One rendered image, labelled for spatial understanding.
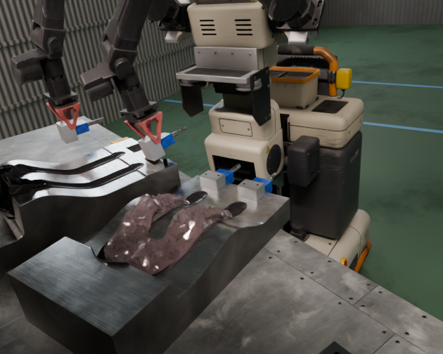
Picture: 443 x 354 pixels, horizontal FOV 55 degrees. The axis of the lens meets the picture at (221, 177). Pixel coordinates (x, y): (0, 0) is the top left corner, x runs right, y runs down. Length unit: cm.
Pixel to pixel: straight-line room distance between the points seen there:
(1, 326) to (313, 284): 56
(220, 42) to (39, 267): 84
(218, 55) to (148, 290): 83
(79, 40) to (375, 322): 364
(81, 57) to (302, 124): 282
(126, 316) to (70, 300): 10
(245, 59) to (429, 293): 129
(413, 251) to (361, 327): 154
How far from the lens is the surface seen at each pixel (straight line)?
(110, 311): 65
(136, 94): 105
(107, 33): 100
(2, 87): 367
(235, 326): 74
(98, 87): 104
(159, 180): 106
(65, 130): 129
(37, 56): 123
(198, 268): 73
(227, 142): 139
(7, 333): 86
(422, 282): 210
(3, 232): 103
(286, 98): 162
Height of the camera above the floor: 134
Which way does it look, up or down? 27 degrees down
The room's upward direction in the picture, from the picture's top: 6 degrees counter-clockwise
